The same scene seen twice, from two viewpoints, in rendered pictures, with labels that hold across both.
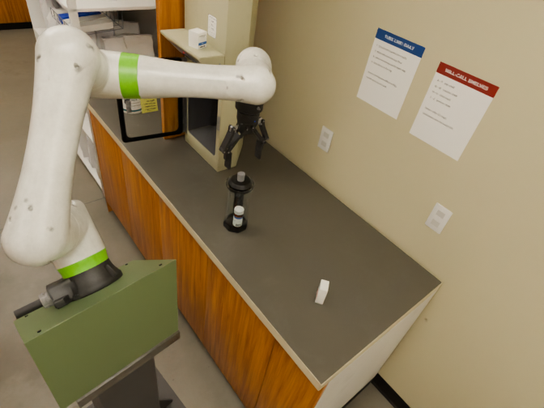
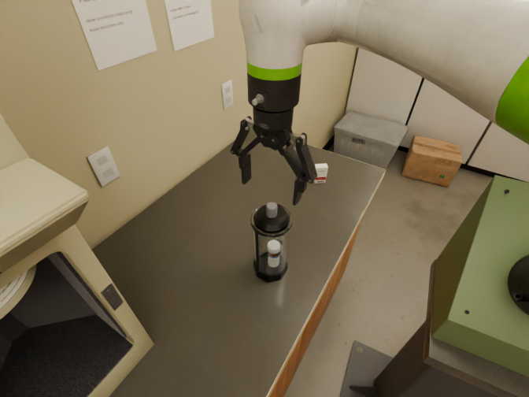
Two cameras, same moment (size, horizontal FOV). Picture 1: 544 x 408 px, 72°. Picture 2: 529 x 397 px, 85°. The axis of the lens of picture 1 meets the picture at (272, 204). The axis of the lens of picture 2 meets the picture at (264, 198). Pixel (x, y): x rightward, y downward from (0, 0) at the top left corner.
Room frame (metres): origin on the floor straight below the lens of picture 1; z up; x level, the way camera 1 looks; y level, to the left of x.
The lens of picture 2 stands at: (1.25, 0.63, 1.70)
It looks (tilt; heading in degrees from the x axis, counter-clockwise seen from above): 43 degrees down; 258
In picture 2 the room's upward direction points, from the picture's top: straight up
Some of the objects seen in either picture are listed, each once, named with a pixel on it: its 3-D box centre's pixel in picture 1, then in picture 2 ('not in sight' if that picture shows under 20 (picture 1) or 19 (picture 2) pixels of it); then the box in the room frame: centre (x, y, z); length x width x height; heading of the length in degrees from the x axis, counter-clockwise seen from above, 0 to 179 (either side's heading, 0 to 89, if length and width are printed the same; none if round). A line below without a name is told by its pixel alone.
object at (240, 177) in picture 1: (240, 180); (271, 214); (1.13, 0.13, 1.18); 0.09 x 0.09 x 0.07
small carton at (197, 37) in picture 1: (197, 38); not in sight; (1.50, 0.41, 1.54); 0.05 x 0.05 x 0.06; 65
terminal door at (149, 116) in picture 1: (150, 101); not in sight; (1.57, 0.65, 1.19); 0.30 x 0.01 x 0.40; 128
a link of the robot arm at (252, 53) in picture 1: (252, 72); (279, 21); (1.12, 0.13, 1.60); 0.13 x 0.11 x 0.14; 13
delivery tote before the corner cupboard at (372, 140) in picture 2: not in sight; (367, 141); (-0.26, -1.60, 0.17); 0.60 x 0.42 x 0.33; 134
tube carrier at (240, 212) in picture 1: (237, 203); (271, 243); (1.13, 0.13, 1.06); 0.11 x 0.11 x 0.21
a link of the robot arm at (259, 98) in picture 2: (248, 100); (272, 88); (1.13, 0.14, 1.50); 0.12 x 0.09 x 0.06; 47
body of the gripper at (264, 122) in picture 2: (247, 121); (272, 125); (1.13, 0.14, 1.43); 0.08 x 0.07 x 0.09; 137
